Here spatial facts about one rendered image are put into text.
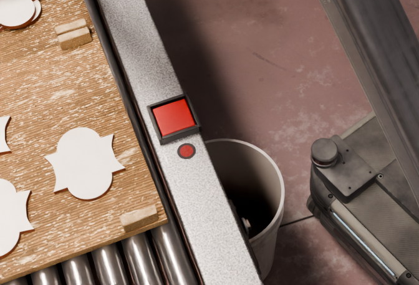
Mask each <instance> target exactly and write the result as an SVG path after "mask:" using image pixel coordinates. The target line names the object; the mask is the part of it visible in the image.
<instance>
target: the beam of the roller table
mask: <svg viewBox="0 0 419 285"><path fill-rule="evenodd" d="M97 1H98V3H99V6H100V9H101V12H102V14H103V17H104V19H105V23H106V25H107V28H108V31H109V33H110V36H111V38H112V41H113V44H114V46H115V50H116V51H117V55H118V58H119V60H120V63H121V65H122V68H123V71H124V73H125V76H126V79H127V82H128V84H129V87H130V90H131V92H132V95H133V98H134V101H135V103H136V106H137V109H138V111H139V114H140V116H141V119H142V122H143V125H144V127H145V130H146V133H147V135H148V138H149V141H150V144H151V146H152V149H153V152H154V154H155V157H156V160H157V162H158V166H159V167H160V171H161V174H162V176H163V179H164V181H165V184H166V187H167V189H168V192H169V194H170V198H171V200H172V203H173V206H174V208H175V211H176V214H177V216H178V219H179V221H180V224H181V227H182V230H183V232H184V235H185V238H186V241H187V243H188V246H189V248H190V251H191V254H192V257H193V259H194V262H195V264H196V268H197V270H198V273H199V275H200V278H201V281H202V283H203V285H264V283H263V281H262V278H261V275H260V273H259V271H258V268H257V266H256V263H255V262H254V259H253V256H252V254H251V252H250V250H249V247H248V244H247V242H246V240H245V237H244V235H243V232H242V231H241V228H240V225H239V223H238V221H237V218H236V216H235V214H234V211H233V209H232V206H231V203H230V202H229V199H228V196H227V194H226V192H225V190H224V187H223V184H222V182H221V180H220V178H219V175H218V172H217V171H216V168H215V166H214V163H213V161H212V159H211V156H210V153H209V151H208V149H207V147H206V144H205V141H204V140H203V137H202V134H201V132H198V133H195V134H192V135H189V136H187V137H183V138H180V139H178V140H174V141H172V142H168V143H166V144H163V145H160V143H159V141H158V138H157V135H156V133H155V130H154V128H153V125H152V122H151V120H150V117H149V114H148V112H147V107H146V106H147V105H150V104H154V103H156V102H159V101H162V100H165V99H169V98H171V97H174V96H177V95H180V94H184V91H183V89H182V87H181V84H180V81H179V80H178V77H177V75H176V72H175V70H174V68H173V65H172V63H171V60H170V58H169V56H168V53H167V51H166V49H165V46H164V43H163V41H162V39H161V36H160V34H159V32H158V29H157V27H156V24H155V22H154V20H153V17H152V15H151V12H150V10H149V8H148V5H147V2H146V0H97ZM183 143H191V144H193V145H194V146H195V148H196V153H195V155H194V156H193V157H192V158H190V159H182V158H180V157H179V156H178V154H177V149H178V147H179V146H180V145H181V144H183Z"/></svg>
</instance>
